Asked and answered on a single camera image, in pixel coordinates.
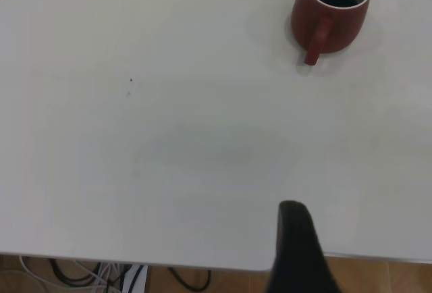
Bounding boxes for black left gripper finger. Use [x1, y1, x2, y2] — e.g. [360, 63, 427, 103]
[265, 200, 344, 293]

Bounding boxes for red ceramic mug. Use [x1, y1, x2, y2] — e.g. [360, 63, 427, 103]
[290, 0, 372, 67]

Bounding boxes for white power strip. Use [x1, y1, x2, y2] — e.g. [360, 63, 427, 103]
[119, 264, 148, 293]

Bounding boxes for black cable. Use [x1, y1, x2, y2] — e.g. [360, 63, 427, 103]
[49, 258, 104, 288]
[167, 267, 212, 292]

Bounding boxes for thin white cable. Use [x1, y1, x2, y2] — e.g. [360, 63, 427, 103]
[18, 255, 112, 293]

